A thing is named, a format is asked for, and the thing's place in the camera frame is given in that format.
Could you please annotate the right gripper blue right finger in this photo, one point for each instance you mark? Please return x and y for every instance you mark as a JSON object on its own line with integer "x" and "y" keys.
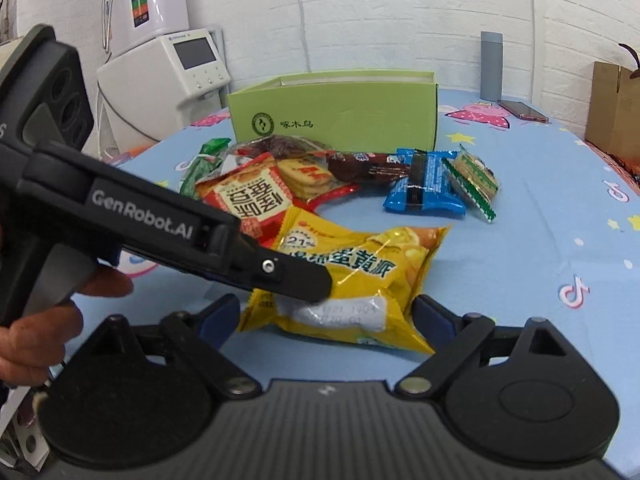
{"x": 455, "y": 339}

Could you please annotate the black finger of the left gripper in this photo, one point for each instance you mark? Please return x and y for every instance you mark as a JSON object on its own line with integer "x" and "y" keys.
{"x": 257, "y": 267}

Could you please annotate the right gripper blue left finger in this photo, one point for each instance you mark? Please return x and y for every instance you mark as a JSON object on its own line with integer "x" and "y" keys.
{"x": 195, "y": 340}

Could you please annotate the red cracker snack bag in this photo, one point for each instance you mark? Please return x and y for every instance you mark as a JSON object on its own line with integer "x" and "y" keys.
{"x": 261, "y": 191}

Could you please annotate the yellow egg yolk pie bag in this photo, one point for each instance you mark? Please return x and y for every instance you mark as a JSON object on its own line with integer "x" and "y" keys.
{"x": 375, "y": 278}

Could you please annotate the galette waffle snack clear bag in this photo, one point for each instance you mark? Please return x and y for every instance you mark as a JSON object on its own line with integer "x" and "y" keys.
{"x": 279, "y": 147}

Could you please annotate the person's left hand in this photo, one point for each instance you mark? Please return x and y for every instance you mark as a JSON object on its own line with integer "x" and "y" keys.
{"x": 34, "y": 343}

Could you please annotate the green wrapped snack packet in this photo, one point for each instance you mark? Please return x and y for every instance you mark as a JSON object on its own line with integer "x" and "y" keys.
{"x": 208, "y": 159}

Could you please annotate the brown chocolate snack packet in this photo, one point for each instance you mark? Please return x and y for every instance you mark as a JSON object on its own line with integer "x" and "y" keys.
{"x": 367, "y": 167}

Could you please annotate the white water dispenser machine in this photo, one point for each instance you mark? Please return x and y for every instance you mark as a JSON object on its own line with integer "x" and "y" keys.
{"x": 161, "y": 87}

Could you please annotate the blue cookie packet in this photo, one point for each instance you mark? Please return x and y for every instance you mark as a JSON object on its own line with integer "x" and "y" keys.
{"x": 427, "y": 189}

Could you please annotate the green striped biscuit packet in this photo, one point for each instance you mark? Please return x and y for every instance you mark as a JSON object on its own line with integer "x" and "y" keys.
{"x": 474, "y": 182}

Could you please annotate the green cardboard box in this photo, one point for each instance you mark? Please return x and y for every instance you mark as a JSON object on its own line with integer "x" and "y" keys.
{"x": 350, "y": 110}

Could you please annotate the white water purifier unit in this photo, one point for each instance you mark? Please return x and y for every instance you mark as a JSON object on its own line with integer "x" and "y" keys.
{"x": 127, "y": 24}

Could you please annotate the dark smartphone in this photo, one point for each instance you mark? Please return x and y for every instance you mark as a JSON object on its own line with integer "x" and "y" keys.
{"x": 523, "y": 111}

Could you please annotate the brown cardboard box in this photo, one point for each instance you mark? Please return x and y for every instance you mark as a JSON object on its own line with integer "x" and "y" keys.
{"x": 613, "y": 120}

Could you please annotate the grey cylindrical bottle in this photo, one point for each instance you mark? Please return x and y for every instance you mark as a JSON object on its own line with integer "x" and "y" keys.
{"x": 491, "y": 66}

